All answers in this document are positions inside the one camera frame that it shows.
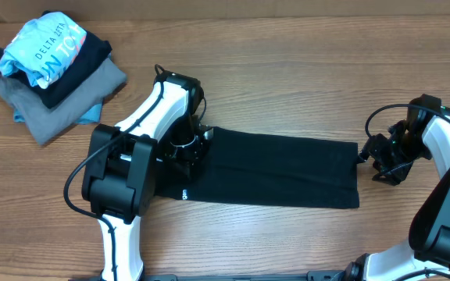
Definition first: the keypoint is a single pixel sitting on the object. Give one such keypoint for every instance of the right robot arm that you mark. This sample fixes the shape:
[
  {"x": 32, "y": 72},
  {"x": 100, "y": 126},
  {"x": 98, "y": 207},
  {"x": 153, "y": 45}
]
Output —
[{"x": 425, "y": 133}]

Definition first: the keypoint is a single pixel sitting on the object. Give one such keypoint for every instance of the black folded shirt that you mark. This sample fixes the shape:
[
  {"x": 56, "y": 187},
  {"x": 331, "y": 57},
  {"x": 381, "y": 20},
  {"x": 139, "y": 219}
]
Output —
[{"x": 92, "y": 54}]

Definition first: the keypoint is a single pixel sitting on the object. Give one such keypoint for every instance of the grey folded shirt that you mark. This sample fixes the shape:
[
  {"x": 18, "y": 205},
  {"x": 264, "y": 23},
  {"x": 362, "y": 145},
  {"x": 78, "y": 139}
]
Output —
[{"x": 45, "y": 123}]

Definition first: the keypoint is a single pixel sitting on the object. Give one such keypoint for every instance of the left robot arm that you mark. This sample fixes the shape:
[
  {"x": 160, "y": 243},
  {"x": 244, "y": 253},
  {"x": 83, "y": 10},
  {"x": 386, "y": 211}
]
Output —
[{"x": 164, "y": 133}]

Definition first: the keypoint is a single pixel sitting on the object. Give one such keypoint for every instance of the black polo shirt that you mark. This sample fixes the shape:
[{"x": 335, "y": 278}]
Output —
[{"x": 258, "y": 169}]

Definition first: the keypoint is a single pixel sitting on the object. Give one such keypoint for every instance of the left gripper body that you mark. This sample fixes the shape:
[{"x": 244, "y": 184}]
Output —
[{"x": 182, "y": 146}]

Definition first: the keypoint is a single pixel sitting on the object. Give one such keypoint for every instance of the light blue printed folded shirt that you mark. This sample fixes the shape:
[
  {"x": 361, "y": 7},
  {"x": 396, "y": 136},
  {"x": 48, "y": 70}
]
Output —
[{"x": 43, "y": 49}]

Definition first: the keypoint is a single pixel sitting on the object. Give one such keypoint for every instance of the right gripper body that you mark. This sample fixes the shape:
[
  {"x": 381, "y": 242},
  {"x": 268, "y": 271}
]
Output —
[{"x": 394, "y": 158}]

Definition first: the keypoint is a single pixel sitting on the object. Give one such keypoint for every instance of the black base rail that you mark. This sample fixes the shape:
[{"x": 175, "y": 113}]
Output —
[{"x": 325, "y": 275}]

